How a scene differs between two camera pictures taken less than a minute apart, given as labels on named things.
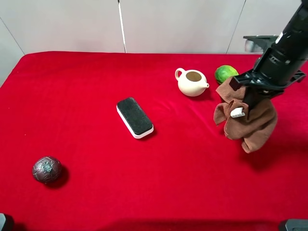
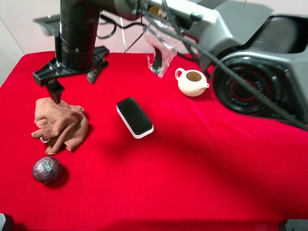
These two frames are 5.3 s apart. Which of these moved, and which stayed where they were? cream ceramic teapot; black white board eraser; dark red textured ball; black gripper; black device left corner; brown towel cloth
Moved: black gripper; brown towel cloth
Stayed: cream ceramic teapot; dark red textured ball; black device left corner; black white board eraser
